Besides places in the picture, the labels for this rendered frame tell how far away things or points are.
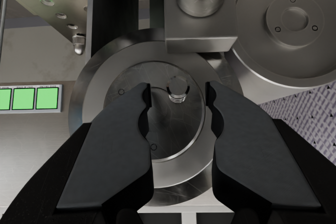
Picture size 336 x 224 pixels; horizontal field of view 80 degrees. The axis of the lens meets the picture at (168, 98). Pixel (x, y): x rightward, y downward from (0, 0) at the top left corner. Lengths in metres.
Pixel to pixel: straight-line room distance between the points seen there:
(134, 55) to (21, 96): 0.48
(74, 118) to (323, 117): 0.25
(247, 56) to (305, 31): 0.05
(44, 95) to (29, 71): 2.07
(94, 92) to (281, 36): 0.16
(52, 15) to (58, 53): 2.02
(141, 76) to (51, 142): 0.45
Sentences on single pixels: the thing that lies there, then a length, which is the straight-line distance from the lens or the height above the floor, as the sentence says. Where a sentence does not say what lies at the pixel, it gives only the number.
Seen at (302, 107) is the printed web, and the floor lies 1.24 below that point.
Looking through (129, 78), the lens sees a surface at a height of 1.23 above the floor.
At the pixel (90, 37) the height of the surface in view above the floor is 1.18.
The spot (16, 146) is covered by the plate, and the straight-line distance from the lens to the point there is 0.63.
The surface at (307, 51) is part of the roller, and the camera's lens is 0.21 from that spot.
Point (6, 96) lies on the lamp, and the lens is 0.65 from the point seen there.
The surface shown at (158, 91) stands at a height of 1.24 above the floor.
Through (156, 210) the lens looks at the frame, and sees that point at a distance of 0.53.
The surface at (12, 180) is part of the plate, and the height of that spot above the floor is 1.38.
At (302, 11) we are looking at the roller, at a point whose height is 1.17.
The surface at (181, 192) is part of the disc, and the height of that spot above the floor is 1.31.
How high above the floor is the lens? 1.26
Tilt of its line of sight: 8 degrees down
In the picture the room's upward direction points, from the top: 179 degrees clockwise
